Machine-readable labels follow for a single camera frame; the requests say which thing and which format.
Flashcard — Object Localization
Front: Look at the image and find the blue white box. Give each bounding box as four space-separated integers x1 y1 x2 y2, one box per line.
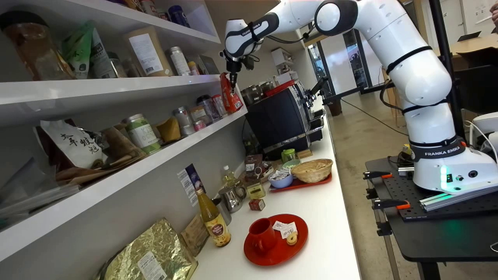
176 162 206 209

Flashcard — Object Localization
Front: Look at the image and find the pink labelled jar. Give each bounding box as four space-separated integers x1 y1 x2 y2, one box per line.
189 103 210 133

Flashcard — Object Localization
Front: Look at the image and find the red bottle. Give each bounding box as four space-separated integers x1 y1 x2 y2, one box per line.
220 73 245 115

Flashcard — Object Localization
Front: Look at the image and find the silver white cylinder bottle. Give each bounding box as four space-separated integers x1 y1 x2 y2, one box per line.
168 45 193 78

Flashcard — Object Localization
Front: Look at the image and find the pale green bowl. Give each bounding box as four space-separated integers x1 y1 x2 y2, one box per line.
268 170 296 190

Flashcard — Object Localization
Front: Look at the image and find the glass jar dark lid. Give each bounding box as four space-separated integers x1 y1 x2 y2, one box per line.
232 182 249 203

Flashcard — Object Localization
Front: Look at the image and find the orange plastic tray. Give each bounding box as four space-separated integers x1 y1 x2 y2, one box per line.
268 173 333 195

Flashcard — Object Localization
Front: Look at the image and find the red cup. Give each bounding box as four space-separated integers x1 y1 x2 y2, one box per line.
249 217 282 251

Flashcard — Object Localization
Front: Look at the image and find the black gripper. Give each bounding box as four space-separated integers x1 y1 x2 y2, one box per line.
223 49 262 87

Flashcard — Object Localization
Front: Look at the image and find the green white bag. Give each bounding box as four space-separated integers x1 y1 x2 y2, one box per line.
61 21 119 81

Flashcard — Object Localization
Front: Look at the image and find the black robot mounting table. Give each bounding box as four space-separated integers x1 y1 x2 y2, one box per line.
363 154 498 280

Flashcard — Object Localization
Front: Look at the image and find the grey metal cup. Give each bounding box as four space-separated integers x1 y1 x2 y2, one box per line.
214 193 234 226

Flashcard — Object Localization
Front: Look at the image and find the orange handled clamp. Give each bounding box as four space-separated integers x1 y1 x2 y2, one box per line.
371 199 414 215
363 170 399 185

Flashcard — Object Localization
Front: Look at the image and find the large brown jar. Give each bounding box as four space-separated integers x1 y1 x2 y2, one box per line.
0 11 75 83

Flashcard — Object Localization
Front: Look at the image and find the black coffee machine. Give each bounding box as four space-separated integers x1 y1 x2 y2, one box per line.
242 77 326 161

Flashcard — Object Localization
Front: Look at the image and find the lime green lidded container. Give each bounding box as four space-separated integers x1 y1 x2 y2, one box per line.
280 148 299 164

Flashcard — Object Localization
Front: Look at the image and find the brown flat packet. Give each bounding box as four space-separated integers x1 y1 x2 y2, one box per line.
178 215 210 259

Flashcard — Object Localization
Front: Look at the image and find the black vertical pole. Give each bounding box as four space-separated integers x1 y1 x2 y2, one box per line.
427 0 466 142

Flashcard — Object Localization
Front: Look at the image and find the yellow oil bottle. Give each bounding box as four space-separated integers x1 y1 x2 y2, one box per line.
220 164 242 201

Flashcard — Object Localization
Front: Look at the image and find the yellow brown bag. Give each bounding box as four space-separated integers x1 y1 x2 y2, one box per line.
156 117 184 147

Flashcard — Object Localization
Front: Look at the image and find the amber bottle yellow label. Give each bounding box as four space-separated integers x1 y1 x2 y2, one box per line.
195 185 234 249

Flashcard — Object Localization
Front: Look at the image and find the brown paper bag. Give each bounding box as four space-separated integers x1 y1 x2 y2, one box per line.
123 27 175 78

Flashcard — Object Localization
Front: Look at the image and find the green lidded jar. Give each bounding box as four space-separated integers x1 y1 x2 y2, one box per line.
125 112 164 156

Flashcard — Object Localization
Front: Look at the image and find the tan folded bag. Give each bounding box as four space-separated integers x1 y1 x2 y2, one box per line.
100 123 142 162

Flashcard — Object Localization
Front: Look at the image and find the clear jar silver lid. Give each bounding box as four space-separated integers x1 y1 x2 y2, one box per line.
173 106 198 139

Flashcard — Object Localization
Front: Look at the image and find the round wicker basket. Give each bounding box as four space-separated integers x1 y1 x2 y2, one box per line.
291 157 335 185

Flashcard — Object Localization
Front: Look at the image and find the small yellow box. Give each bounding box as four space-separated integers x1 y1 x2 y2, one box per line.
246 184 268 201

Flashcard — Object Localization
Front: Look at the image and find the red round plate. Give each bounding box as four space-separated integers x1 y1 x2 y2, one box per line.
243 212 310 268

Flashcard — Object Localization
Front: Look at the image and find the small brown cube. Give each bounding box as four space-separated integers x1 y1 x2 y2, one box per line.
248 198 268 213

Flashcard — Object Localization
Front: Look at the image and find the white wall shelf unit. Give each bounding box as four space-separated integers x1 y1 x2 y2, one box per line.
0 0 249 263

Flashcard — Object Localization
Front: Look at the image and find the white bag black writing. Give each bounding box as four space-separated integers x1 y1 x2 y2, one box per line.
38 119 109 170

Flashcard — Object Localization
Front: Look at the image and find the gold foil bag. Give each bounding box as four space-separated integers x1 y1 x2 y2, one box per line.
95 217 201 280

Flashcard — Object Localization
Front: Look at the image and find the dark labelled jar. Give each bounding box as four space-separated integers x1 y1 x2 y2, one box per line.
196 94 223 123

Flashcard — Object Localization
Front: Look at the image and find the white paper packet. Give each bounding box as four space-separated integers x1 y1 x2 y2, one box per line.
271 220 299 240

